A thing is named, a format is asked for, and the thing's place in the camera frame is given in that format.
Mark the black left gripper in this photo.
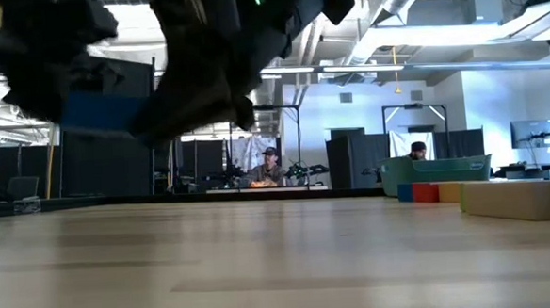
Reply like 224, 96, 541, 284
0, 0, 127, 126

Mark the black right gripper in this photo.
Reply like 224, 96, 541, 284
123, 0, 332, 147

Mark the crimson wooden block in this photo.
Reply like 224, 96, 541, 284
412, 181, 441, 204

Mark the small orange cube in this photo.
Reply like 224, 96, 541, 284
438, 181, 463, 204

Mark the tan wooden block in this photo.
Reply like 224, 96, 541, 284
460, 178, 550, 226

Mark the patterned white cloth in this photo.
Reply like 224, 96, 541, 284
231, 134, 280, 176

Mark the black curtain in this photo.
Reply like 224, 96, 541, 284
174, 138, 234, 194
433, 128, 486, 161

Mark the person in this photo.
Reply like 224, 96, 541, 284
238, 145, 291, 190
405, 140, 430, 162

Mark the large black partition panel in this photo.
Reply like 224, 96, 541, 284
55, 54, 163, 200

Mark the distant wooden table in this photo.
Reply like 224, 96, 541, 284
204, 184, 330, 198

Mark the long ceiling light strip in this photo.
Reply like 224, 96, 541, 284
258, 60, 407, 79

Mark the clear plastic piece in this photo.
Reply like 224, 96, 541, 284
11, 196, 43, 216

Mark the black room divider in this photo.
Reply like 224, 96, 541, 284
325, 125, 394, 191

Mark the plain white cloth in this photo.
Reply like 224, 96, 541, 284
389, 129, 437, 163

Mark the green plastic bin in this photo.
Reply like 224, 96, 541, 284
378, 153, 493, 200

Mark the grey ceiling air unit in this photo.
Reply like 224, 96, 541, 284
406, 0, 505, 29

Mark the dark office desk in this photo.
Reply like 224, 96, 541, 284
498, 161, 550, 184

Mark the grey computer monitor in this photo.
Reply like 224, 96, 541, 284
510, 119, 550, 150

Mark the distant black metal frame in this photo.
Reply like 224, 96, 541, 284
227, 103, 305, 191

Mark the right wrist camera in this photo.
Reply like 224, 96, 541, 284
321, 0, 359, 27

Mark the yellow hanging cord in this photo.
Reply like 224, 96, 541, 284
390, 45, 403, 95

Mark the black frame with camera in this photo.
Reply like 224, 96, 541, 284
380, 101, 449, 135

